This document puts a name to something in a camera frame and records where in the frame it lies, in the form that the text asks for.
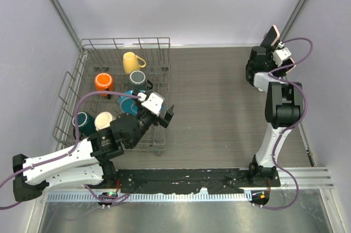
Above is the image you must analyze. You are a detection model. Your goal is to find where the slotted cable duct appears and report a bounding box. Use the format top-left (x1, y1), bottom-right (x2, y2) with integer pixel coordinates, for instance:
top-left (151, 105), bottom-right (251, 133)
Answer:
top-left (46, 189), bottom-right (252, 203)

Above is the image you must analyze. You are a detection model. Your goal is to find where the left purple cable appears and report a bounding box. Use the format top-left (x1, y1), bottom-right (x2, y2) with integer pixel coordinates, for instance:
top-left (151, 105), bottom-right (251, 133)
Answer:
top-left (0, 90), bottom-right (145, 211)

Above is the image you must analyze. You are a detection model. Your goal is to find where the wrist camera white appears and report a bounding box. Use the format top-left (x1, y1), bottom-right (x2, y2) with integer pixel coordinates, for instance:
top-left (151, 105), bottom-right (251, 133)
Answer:
top-left (273, 42), bottom-right (292, 67)
top-left (138, 92), bottom-right (165, 116)

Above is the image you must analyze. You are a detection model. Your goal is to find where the purple cable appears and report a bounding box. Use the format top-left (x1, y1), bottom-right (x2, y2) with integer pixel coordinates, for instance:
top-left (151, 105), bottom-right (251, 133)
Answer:
top-left (268, 37), bottom-right (314, 211)
top-left (0, 90), bottom-right (145, 211)

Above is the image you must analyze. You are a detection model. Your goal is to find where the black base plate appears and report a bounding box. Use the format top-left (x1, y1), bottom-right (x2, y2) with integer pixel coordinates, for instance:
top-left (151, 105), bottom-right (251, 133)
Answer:
top-left (117, 168), bottom-right (281, 195)

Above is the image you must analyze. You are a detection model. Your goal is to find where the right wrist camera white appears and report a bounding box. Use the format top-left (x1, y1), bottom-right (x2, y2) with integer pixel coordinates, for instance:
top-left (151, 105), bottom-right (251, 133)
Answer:
top-left (273, 42), bottom-right (292, 67)

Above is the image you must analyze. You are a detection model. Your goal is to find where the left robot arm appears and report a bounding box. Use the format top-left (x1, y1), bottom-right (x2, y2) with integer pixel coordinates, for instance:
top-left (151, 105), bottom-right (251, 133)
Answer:
top-left (13, 106), bottom-right (174, 202)

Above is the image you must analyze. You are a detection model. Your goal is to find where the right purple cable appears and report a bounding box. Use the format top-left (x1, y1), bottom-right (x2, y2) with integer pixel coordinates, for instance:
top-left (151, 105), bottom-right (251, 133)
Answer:
top-left (268, 37), bottom-right (314, 211)

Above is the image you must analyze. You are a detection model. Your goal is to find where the pink phone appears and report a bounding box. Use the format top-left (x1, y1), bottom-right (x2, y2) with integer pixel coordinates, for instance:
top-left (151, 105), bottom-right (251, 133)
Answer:
top-left (260, 25), bottom-right (280, 50)
top-left (273, 58), bottom-right (295, 77)

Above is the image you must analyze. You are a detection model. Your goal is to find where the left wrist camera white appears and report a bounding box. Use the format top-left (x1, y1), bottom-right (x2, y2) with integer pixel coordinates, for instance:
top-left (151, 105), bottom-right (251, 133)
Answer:
top-left (138, 92), bottom-right (165, 116)

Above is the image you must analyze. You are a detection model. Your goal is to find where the cream mug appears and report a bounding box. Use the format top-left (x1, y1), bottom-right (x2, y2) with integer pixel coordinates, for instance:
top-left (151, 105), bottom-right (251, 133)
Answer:
top-left (94, 111), bottom-right (116, 131)

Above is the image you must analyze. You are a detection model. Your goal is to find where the blue plate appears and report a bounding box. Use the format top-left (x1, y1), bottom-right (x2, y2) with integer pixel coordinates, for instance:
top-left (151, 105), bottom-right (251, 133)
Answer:
top-left (118, 90), bottom-right (165, 115)

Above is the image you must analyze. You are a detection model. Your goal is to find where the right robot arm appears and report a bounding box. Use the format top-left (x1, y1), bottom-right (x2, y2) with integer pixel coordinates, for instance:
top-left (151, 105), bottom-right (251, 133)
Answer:
top-left (246, 46), bottom-right (304, 186)

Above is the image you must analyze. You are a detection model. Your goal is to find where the wire dish rack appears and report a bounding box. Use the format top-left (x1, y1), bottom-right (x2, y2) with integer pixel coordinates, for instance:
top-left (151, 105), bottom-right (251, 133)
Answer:
top-left (52, 37), bottom-right (171, 149)

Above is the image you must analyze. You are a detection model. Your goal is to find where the grey mug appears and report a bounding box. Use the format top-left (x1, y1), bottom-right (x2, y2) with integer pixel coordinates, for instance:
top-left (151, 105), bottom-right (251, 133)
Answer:
top-left (128, 71), bottom-right (154, 90)

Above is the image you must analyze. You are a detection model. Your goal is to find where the yellow mug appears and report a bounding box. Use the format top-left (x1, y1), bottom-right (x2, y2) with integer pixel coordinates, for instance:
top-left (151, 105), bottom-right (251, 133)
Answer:
top-left (123, 52), bottom-right (146, 75)

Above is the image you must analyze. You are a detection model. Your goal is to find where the orange mug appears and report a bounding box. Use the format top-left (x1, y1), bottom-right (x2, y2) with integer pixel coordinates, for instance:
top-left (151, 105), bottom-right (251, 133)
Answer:
top-left (94, 72), bottom-right (114, 92)

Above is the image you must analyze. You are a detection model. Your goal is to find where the dark teal mug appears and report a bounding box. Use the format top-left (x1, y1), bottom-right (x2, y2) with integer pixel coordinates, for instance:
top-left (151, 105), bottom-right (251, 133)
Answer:
top-left (77, 111), bottom-right (97, 139)

